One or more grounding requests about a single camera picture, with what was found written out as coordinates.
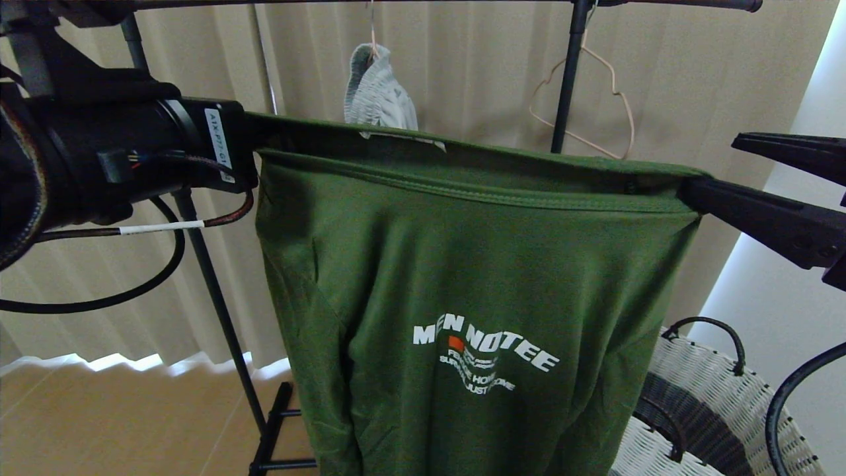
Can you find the pale grey shorts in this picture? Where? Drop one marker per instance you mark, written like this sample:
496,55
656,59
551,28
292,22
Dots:
380,92

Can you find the beige curtain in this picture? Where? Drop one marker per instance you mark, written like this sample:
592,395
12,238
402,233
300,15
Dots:
462,66

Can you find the green garment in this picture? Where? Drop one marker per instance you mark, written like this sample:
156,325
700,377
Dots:
462,264

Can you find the pink clothes hanger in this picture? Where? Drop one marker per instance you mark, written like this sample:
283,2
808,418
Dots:
374,43
581,139

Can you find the white laundry basket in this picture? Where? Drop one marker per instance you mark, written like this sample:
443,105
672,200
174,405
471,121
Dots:
714,396

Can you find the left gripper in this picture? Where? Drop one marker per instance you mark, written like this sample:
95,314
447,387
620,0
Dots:
132,152

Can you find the black clothes rack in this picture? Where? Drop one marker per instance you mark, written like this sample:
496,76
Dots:
211,284

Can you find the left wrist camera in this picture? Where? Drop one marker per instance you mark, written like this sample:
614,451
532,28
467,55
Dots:
86,73

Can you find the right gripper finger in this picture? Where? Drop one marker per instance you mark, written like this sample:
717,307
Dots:
800,155
773,225

